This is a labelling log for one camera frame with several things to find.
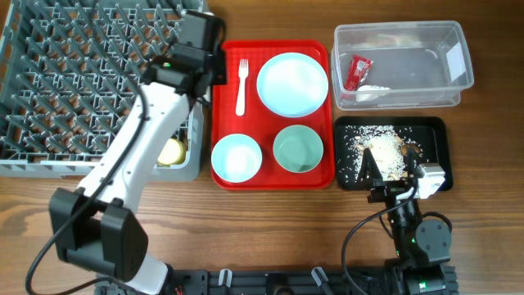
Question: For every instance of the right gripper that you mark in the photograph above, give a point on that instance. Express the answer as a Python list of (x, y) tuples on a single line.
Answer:
[(389, 192)]

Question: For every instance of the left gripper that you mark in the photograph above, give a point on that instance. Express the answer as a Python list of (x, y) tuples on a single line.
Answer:
[(222, 78)]

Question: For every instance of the food scraps and rice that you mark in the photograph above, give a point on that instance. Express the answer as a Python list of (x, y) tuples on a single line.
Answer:
[(388, 147)]

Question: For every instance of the cream plastic fork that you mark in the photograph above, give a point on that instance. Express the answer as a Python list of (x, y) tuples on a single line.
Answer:
[(243, 72)]

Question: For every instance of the white napkin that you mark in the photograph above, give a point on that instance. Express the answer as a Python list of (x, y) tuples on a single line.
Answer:
[(370, 92)]

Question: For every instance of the yellow plastic cup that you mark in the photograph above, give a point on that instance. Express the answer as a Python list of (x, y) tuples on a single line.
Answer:
[(173, 153)]

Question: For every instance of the green bowl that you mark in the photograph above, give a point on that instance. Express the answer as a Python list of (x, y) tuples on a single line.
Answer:
[(298, 149)]

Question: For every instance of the red ketchup packet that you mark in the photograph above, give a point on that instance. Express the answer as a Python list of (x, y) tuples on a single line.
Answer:
[(357, 73)]

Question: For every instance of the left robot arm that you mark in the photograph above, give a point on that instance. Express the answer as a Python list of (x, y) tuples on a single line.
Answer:
[(95, 226)]

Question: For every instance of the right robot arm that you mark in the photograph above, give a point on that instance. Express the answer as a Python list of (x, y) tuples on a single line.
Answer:
[(422, 240)]

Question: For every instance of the black waste tray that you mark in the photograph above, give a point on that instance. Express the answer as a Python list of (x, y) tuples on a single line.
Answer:
[(428, 132)]

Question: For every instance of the grey dishwasher rack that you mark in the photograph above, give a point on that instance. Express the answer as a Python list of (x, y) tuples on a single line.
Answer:
[(67, 70)]

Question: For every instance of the red serving tray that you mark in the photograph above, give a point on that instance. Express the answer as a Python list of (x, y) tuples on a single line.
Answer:
[(261, 124)]

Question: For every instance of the light blue plate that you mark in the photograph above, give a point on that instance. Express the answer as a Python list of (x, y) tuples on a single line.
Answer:
[(292, 85)]

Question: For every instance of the light blue bowl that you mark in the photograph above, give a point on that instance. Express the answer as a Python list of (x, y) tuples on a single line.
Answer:
[(236, 158)]

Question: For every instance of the clear plastic bin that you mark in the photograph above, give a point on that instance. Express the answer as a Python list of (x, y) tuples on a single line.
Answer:
[(425, 63)]

